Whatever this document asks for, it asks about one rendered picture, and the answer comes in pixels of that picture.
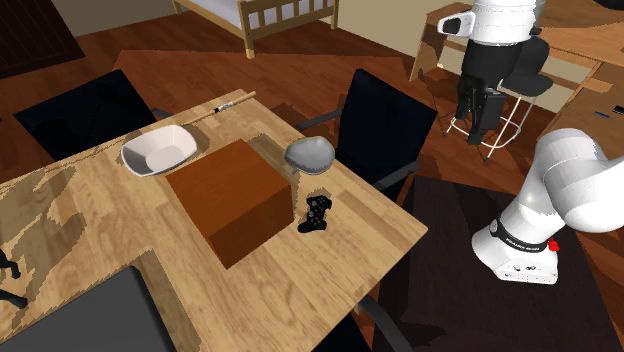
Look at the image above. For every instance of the black office chair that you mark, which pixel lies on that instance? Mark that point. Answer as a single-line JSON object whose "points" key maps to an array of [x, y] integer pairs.
{"points": [[351, 336], [385, 126], [85, 117]]}

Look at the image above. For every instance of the brown wooden box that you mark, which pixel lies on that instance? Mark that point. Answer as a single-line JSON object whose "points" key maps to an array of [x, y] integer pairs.
{"points": [[229, 195]]}

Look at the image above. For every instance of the wooden bed frame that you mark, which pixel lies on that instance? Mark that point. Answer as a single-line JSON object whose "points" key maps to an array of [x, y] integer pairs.
{"points": [[253, 19]]}

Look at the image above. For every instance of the light wooden table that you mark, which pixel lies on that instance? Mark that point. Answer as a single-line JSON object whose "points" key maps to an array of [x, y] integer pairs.
{"points": [[292, 292]]}

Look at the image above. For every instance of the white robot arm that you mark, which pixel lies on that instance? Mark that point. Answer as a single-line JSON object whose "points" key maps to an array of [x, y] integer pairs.
{"points": [[560, 180]]}

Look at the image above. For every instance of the white square bowl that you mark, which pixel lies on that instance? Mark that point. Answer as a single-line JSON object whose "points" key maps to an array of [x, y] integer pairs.
{"points": [[158, 152]]}

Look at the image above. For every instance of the dark grey flat slab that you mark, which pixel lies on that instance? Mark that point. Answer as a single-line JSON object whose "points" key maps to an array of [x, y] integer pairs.
{"points": [[92, 322]]}

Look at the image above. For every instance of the black angular object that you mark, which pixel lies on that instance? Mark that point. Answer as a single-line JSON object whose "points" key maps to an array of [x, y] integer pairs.
{"points": [[10, 268]]}

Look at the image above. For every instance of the dark robot stand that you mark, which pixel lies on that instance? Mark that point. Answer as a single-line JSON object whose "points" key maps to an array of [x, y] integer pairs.
{"points": [[463, 302]]}

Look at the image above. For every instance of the black stool with white legs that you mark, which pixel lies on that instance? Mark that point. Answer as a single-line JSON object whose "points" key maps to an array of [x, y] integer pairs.
{"points": [[531, 73]]}

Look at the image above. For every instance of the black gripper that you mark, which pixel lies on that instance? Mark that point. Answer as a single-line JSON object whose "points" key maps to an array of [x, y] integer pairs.
{"points": [[487, 61]]}

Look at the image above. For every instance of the wooden stick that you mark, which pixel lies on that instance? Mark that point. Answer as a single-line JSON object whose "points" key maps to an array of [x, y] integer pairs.
{"points": [[222, 108]]}

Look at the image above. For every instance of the wooden desk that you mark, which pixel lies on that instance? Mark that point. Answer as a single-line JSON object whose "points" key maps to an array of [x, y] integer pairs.
{"points": [[577, 44]]}

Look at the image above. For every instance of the black game controller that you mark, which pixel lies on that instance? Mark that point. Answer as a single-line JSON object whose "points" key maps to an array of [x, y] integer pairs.
{"points": [[316, 214]]}

